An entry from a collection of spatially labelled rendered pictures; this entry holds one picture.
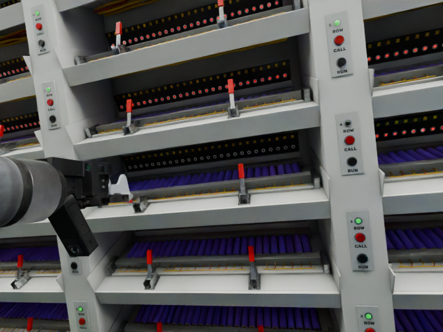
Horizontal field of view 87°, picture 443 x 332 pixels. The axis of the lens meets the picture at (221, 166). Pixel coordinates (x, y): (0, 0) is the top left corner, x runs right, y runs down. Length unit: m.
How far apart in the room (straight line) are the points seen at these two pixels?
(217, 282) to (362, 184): 0.40
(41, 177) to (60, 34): 0.50
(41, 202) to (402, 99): 0.62
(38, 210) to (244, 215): 0.37
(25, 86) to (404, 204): 0.96
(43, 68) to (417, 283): 1.01
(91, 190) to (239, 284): 0.39
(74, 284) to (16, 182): 0.49
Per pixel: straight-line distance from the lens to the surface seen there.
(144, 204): 0.64
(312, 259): 0.64
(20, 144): 0.96
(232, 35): 0.58
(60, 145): 0.75
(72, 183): 0.46
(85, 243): 0.47
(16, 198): 0.37
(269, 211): 0.53
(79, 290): 0.81
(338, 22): 0.58
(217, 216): 0.55
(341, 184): 0.53
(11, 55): 1.25
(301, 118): 0.53
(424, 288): 0.66
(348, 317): 0.63
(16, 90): 0.88
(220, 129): 0.53
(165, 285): 0.68
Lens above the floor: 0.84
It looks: 2 degrees down
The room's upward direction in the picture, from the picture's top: 7 degrees counter-clockwise
